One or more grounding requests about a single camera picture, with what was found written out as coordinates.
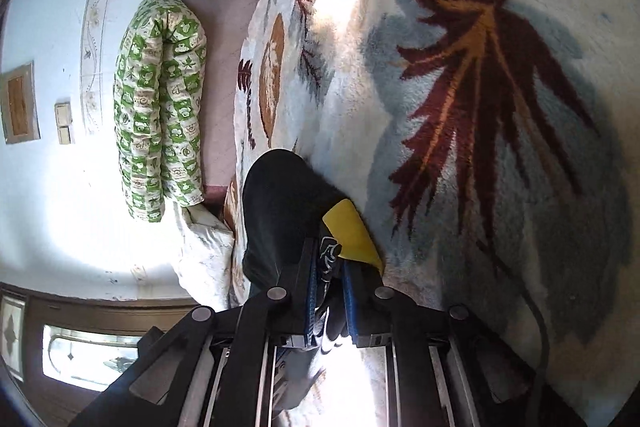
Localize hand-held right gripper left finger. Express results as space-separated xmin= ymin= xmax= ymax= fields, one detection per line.
xmin=67 ymin=239 xmax=322 ymax=427

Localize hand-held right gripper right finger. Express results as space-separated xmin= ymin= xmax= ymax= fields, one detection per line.
xmin=342 ymin=263 xmax=586 ymax=427

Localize black pants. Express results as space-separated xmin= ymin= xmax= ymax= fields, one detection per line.
xmin=241 ymin=149 xmax=385 ymax=415

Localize white pillow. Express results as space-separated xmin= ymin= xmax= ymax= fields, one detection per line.
xmin=172 ymin=204 xmax=236 ymax=308

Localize leaf-print fleece blanket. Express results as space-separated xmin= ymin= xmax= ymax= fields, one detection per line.
xmin=222 ymin=0 xmax=638 ymax=427

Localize pink bed sheet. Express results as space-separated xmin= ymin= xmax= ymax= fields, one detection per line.
xmin=197 ymin=0 xmax=278 ymax=205

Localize wooden door with glass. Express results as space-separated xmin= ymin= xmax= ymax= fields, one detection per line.
xmin=0 ymin=281 xmax=203 ymax=418

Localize green patterned folded quilt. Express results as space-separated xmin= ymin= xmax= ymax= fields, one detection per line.
xmin=114 ymin=0 xmax=208 ymax=224

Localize framed wall panel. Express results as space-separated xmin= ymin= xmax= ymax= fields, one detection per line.
xmin=0 ymin=62 xmax=42 ymax=146

